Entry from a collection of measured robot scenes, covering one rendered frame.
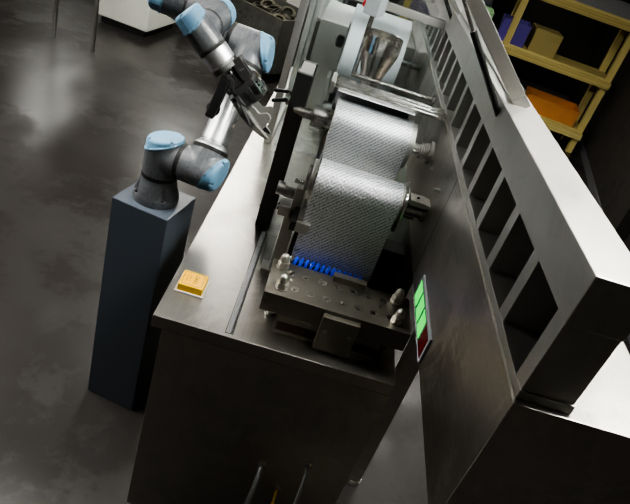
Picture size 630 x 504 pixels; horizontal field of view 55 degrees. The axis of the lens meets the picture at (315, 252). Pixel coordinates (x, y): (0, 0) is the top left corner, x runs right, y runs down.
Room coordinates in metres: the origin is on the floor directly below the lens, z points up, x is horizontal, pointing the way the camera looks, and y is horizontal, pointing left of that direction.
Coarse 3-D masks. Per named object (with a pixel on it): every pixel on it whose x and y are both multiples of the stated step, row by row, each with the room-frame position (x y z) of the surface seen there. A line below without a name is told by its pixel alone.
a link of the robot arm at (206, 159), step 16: (240, 32) 1.92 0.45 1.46; (256, 32) 1.94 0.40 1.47; (240, 48) 1.90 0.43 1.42; (256, 48) 1.90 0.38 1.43; (272, 48) 1.96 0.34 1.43; (256, 64) 1.89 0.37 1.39; (224, 112) 1.79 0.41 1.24; (208, 128) 1.76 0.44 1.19; (224, 128) 1.77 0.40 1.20; (208, 144) 1.71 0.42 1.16; (224, 144) 1.76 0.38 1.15; (192, 160) 1.68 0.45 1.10; (208, 160) 1.69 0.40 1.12; (224, 160) 1.72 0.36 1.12; (176, 176) 1.67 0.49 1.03; (192, 176) 1.66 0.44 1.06; (208, 176) 1.66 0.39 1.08; (224, 176) 1.75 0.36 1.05
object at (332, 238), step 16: (320, 208) 1.46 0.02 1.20; (320, 224) 1.47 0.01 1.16; (336, 224) 1.47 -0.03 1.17; (352, 224) 1.47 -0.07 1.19; (368, 224) 1.47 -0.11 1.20; (304, 240) 1.46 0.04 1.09; (320, 240) 1.47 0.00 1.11; (336, 240) 1.47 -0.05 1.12; (352, 240) 1.47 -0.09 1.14; (368, 240) 1.48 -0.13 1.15; (384, 240) 1.48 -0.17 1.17; (304, 256) 1.46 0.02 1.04; (320, 256) 1.47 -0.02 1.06; (336, 256) 1.47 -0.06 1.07; (352, 256) 1.47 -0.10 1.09; (368, 256) 1.48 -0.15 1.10; (352, 272) 1.48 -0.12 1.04; (368, 272) 1.48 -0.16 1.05
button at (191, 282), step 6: (186, 270) 1.37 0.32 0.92; (186, 276) 1.35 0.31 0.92; (192, 276) 1.36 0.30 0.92; (198, 276) 1.37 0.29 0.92; (204, 276) 1.38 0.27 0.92; (180, 282) 1.31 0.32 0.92; (186, 282) 1.32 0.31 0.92; (192, 282) 1.33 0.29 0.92; (198, 282) 1.34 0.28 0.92; (204, 282) 1.35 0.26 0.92; (180, 288) 1.31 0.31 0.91; (186, 288) 1.31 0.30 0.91; (192, 288) 1.31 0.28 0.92; (198, 288) 1.32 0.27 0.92; (204, 288) 1.35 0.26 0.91; (198, 294) 1.31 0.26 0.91
